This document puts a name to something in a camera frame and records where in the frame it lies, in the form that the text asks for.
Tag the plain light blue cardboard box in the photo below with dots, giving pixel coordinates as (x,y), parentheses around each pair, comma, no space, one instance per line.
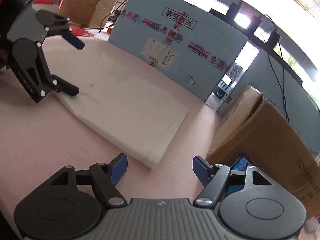
(265,75)

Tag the brown cardboard box with tape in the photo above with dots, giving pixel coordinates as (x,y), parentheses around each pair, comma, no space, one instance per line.
(262,130)

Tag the blue printed packet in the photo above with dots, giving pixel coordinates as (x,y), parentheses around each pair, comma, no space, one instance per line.
(241,163)

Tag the white towel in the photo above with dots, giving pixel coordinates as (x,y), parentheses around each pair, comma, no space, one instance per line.
(120,105)

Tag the orange flat box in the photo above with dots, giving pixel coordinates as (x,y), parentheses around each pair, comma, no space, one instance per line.
(111,30)

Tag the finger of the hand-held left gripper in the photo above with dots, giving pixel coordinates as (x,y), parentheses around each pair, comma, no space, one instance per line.
(67,90)
(75,42)

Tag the brown cardboard box with label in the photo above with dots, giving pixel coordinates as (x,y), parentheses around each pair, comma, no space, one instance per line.
(85,5)

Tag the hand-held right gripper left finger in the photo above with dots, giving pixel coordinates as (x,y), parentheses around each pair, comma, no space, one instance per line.
(118,168)

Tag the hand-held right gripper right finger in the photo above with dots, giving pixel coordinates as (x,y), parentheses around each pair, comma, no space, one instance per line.
(201,170)

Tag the large light blue cardboard box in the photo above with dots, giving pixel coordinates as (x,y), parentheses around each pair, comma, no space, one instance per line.
(200,30)

